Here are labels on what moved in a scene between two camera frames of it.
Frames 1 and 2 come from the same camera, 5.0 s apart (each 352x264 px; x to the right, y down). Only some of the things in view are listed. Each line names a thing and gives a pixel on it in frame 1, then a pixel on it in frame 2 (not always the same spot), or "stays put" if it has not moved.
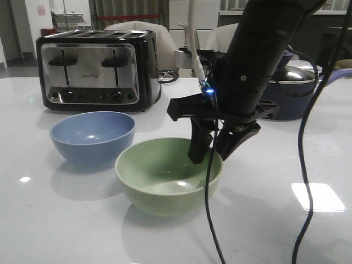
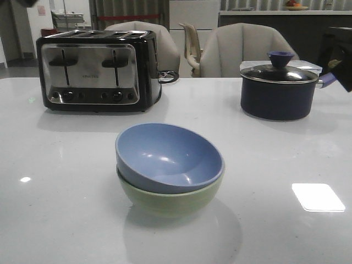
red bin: (47, 31) stays put
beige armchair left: (166, 60) stays put
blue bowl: (93, 137) -> (168, 158)
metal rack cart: (66, 21) stays put
